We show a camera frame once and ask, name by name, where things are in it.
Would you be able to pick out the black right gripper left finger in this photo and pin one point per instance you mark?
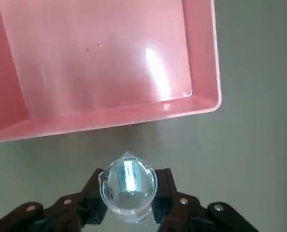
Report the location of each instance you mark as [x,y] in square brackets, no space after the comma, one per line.
[61,212]

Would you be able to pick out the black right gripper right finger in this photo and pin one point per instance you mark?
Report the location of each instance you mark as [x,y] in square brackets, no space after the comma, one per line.
[187,212]

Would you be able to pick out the pink plastic rectangular container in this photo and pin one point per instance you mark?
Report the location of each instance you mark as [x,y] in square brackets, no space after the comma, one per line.
[97,60]

